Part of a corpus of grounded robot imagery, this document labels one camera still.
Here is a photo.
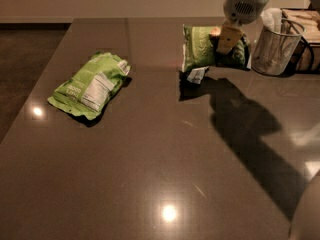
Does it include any metal mesh waste basket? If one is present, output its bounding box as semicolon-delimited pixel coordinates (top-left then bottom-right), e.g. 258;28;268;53
251;18;306;77

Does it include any wooden crate behind basket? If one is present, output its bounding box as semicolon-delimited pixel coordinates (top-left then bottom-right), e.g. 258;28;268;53
282;8;320;74

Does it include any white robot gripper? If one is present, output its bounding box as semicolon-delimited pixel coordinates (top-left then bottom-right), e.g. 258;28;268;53
209;0;269;55

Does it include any white crumpled paper in basket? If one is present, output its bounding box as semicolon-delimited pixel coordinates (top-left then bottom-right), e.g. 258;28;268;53
261;8;282;33

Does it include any green jalapeno kettle chip bag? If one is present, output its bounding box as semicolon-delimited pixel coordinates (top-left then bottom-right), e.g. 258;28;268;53
182;25;250;72

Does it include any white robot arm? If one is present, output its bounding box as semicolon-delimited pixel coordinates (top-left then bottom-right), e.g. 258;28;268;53
216;0;269;55

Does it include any green chip bag nutrition label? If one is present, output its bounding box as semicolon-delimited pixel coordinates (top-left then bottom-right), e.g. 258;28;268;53
48;53;131;120

